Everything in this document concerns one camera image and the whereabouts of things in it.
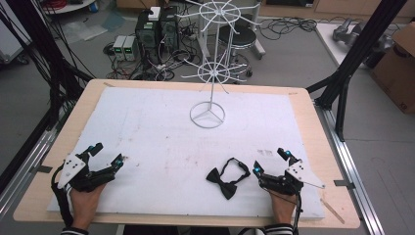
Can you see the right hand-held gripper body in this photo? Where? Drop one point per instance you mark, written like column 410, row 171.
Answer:
column 300, row 173

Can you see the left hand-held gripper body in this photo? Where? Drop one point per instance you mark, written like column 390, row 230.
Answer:
column 73, row 168

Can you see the black bow tie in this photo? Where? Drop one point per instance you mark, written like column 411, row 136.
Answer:
column 225, row 187

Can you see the person's left hand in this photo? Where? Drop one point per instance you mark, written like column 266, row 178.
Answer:
column 84, row 205

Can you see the person's right hand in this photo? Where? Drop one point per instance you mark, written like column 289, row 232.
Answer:
column 284, row 209

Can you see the grey tape piece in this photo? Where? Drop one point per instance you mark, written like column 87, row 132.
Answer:
column 44, row 169
column 344, row 184

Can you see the white foam mat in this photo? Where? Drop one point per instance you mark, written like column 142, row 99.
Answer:
column 156, row 156

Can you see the thin wooden stick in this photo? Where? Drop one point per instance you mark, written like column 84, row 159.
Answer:
column 332, row 211

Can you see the person's right striped sleeve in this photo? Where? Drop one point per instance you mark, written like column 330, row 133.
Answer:
column 279, row 229

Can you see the person's striped sleeve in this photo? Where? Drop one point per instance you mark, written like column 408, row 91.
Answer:
column 74, row 231
column 279, row 229

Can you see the person's left striped sleeve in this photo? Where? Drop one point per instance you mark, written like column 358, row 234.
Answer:
column 74, row 231

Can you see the grey bench power supply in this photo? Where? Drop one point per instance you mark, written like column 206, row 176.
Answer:
column 130, row 48
column 119, row 47

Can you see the black computer tower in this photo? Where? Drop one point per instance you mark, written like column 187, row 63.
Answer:
column 169, row 31
column 147, row 34

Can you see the black round stool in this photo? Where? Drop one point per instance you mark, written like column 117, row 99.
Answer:
column 236, row 36

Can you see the brown cardboard box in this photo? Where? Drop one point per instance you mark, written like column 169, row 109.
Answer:
column 396, row 71

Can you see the small white box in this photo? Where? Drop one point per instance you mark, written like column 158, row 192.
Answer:
column 154, row 13

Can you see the aluminium rail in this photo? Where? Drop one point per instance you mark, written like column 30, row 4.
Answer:
column 355, row 182
column 26, row 166

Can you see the black metal frame stand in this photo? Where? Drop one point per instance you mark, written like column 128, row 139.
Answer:
column 42, row 42
column 355, row 52

